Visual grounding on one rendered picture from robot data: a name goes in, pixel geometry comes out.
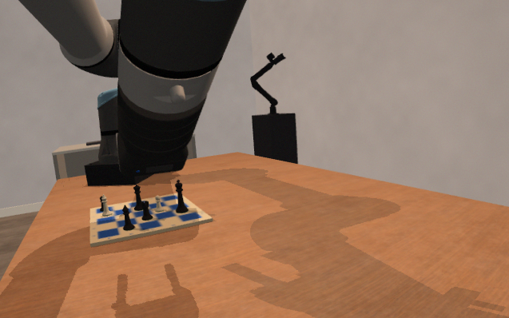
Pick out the white bishop chess piece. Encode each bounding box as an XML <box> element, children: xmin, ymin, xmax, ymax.
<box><xmin>101</xmin><ymin>194</ymin><xmax>112</xmax><ymax>217</ymax></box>

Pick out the white pawn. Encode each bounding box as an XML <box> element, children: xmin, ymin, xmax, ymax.
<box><xmin>155</xmin><ymin>196</ymin><xmax>164</xmax><ymax>212</ymax></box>

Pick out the blue and cream chessboard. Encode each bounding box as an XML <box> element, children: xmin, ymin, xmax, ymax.
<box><xmin>90</xmin><ymin>193</ymin><xmax>213</xmax><ymax>247</ymax></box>

